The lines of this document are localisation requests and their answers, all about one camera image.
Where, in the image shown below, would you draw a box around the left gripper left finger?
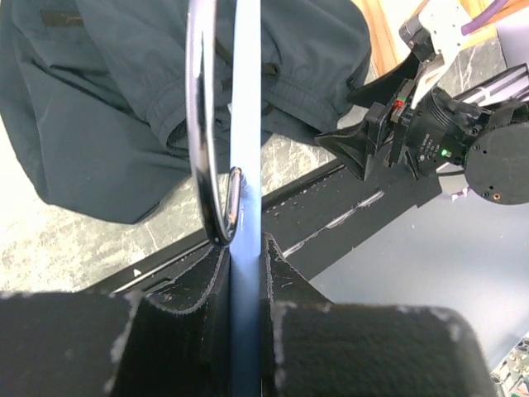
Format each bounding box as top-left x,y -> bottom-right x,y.
1,248 -> 230,396

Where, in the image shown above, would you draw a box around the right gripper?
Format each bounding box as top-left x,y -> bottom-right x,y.
315,53 -> 492,181

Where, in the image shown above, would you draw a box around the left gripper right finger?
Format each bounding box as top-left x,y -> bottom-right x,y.
260,233 -> 495,396

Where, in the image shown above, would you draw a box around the blue hanger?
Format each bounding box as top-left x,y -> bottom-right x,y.
185,1 -> 262,396

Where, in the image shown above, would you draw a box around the dark navy shorts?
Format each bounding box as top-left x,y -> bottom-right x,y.
1,1 -> 371,224

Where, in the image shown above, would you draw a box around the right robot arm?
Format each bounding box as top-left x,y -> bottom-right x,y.
315,55 -> 528,205

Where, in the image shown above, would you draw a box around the wooden hanger rack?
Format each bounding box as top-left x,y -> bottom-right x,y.
353,0 -> 528,76

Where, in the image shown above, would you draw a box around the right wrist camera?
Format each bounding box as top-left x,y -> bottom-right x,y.
398,0 -> 476,98

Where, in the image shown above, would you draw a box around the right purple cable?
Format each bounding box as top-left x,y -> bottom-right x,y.
460,0 -> 512,34

